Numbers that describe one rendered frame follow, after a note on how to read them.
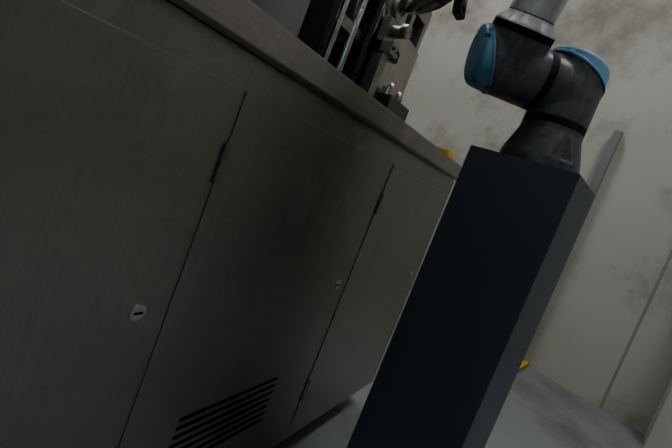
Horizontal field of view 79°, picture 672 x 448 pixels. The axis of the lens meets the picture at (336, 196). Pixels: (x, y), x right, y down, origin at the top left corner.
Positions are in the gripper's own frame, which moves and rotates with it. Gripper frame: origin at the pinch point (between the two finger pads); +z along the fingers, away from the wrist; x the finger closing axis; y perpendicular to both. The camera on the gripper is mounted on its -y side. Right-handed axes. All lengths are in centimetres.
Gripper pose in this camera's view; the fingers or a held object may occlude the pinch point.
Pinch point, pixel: (411, 12)
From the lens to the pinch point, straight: 132.7
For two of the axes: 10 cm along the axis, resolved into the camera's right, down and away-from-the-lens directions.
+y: -2.3, -9.4, 2.6
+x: -4.9, -1.2, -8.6
